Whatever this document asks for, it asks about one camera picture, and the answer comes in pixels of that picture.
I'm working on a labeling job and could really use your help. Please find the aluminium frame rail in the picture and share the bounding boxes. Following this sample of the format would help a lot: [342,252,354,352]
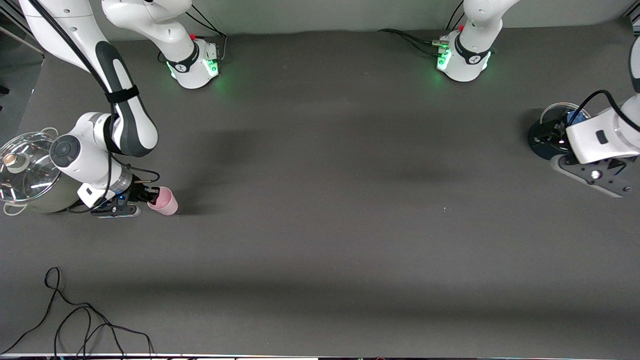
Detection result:
[0,0,31,56]

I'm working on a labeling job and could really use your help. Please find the pale green cooking pot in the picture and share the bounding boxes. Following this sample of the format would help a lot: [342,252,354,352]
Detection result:
[0,127,93,216]

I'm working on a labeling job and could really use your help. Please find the glass lid with blue knob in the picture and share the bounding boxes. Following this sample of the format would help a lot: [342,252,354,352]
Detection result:
[541,102,591,151]

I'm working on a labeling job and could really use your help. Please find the thin black loose cable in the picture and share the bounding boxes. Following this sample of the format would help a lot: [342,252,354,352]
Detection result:
[0,266,156,358]

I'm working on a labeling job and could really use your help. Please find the dark saucepan with blue handle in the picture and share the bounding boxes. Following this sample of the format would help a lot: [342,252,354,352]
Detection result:
[527,102,593,162]

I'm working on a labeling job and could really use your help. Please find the pink plastic cup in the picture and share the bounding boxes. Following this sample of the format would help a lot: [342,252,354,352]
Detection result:
[147,186,179,216]

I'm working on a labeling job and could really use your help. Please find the glass lid with beige knob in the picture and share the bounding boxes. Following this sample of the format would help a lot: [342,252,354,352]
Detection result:
[0,131,67,203]

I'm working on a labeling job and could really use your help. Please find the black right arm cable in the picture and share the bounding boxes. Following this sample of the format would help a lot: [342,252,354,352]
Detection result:
[27,0,162,213]

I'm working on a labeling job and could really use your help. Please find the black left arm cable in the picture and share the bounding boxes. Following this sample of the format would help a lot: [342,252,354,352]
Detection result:
[570,90,640,133]

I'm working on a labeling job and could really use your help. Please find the black left arm base cables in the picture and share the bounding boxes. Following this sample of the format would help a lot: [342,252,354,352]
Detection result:
[377,5,463,58]

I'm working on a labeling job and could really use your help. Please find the black arm base cables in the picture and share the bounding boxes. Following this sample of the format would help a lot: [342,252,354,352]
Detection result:
[187,5,228,63]
[377,5,463,58]

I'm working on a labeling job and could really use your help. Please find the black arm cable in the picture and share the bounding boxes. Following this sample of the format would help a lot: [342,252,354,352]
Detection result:
[570,90,640,133]
[27,0,162,213]

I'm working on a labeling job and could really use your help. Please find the black right arm base cables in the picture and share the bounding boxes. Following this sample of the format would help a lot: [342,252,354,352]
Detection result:
[187,5,228,63]

